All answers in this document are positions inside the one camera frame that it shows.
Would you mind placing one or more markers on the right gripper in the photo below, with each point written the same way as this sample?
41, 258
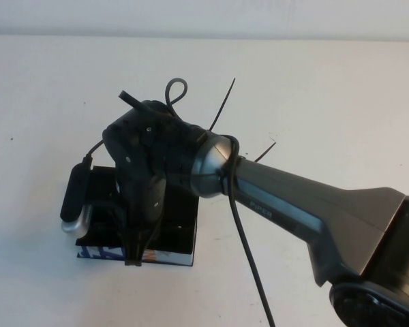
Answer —
143, 204

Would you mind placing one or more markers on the black printed glasses case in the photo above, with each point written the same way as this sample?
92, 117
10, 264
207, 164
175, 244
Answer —
177, 211

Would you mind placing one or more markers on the black zip tie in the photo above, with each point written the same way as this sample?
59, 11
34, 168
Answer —
265, 152
223, 102

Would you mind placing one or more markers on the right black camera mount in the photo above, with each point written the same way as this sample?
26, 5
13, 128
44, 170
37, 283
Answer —
105, 206

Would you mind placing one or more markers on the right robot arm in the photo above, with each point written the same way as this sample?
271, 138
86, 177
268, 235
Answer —
310, 204

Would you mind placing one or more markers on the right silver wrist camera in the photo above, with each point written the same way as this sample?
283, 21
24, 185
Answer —
75, 190

